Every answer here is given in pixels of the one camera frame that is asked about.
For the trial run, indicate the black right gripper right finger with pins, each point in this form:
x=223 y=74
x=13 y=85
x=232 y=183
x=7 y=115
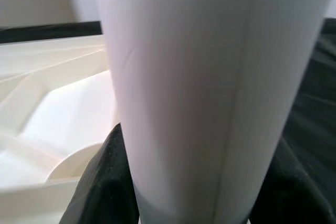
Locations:
x=294 y=197

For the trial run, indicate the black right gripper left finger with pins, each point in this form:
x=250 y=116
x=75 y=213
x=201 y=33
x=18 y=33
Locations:
x=105 y=190

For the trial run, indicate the white plastic children table top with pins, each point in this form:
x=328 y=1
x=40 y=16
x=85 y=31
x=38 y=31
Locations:
x=39 y=116

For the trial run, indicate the white plastic table leg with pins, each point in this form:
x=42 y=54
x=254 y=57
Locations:
x=197 y=90

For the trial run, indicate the black table cloth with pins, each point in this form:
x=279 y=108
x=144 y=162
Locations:
x=315 y=90

